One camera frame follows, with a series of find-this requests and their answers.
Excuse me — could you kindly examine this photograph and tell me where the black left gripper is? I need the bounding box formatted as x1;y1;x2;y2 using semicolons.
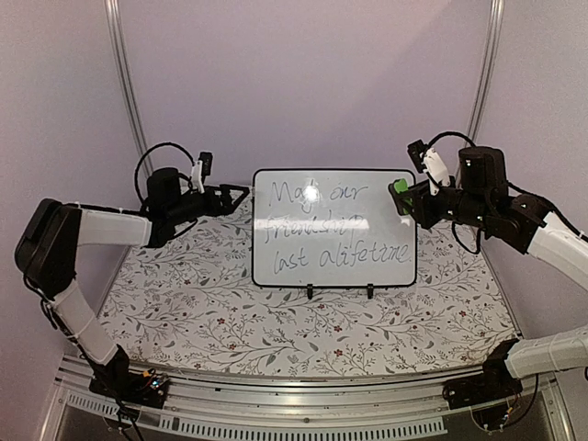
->
167;184;249;226

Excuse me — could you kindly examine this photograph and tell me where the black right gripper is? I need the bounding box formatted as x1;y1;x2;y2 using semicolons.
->
395;176;492;230

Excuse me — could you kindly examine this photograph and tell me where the green black whiteboard eraser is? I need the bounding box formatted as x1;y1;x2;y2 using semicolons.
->
388;178;413;216

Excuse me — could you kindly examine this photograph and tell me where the white whiteboard black frame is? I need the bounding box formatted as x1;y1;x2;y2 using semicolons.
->
252;168;417;288

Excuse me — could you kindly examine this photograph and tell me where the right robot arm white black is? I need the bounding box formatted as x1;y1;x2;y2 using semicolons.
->
389;141;587;401

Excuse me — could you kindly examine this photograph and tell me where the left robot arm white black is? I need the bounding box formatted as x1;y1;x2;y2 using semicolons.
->
15;167;250;399

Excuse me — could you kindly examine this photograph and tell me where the floral patterned table mat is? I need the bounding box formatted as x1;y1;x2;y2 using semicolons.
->
99;203;519;378

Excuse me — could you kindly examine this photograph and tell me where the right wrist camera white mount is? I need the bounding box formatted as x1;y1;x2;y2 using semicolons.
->
407;140;451;196

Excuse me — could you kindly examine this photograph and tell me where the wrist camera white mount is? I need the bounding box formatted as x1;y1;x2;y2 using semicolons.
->
407;140;451;196
190;152;213;193

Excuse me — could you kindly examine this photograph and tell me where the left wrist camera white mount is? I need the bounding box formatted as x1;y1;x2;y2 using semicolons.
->
190;152;213;193

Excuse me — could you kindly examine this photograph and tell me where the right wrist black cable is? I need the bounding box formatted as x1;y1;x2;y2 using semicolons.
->
426;131;488;256

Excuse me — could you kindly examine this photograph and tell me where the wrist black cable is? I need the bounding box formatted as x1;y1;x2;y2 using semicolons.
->
133;141;198;208
426;131;488;256

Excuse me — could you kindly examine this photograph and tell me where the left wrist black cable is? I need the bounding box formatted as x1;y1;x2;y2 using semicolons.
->
133;141;198;208

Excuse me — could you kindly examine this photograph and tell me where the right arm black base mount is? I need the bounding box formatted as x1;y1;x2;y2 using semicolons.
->
442;339;523;410

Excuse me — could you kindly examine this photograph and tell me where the front aluminium rail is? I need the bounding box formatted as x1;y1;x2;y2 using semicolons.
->
40;356;578;440

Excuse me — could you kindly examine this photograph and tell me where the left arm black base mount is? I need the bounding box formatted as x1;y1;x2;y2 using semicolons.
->
89;364;170;409

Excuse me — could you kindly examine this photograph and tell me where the right aluminium frame post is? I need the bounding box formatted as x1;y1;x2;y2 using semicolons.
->
467;0;504;141

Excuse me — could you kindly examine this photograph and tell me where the aluminium frame post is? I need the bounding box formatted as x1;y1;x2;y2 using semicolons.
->
104;0;147;155
467;0;504;141

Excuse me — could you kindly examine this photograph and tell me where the left aluminium frame post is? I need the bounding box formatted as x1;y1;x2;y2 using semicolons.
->
104;0;147;155

